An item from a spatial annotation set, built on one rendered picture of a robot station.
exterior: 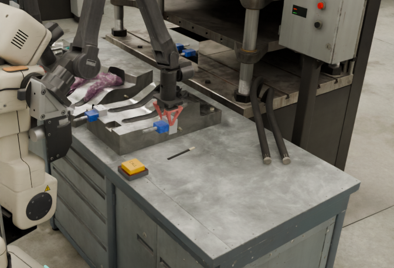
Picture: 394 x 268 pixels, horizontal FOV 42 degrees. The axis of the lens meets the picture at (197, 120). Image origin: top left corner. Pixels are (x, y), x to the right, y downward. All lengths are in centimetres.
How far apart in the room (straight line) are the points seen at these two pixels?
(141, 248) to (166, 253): 19
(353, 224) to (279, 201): 139
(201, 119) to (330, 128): 111
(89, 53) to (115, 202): 74
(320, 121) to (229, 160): 108
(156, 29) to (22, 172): 63
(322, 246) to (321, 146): 110
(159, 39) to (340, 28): 82
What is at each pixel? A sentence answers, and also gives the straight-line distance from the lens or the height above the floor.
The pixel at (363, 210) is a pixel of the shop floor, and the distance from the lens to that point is 322.
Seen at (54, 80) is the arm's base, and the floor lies 122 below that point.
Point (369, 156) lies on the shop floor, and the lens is 381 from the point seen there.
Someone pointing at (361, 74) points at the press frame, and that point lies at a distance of 305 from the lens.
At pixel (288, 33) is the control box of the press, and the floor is 114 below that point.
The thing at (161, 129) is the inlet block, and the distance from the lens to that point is 181.
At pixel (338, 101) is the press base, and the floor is 64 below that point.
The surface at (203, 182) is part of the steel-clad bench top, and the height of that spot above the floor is 80.
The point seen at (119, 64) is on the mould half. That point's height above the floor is 91.
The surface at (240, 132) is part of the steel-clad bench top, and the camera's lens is 212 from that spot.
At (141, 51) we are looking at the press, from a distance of 303.
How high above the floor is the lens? 179
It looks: 27 degrees down
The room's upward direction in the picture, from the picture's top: 3 degrees clockwise
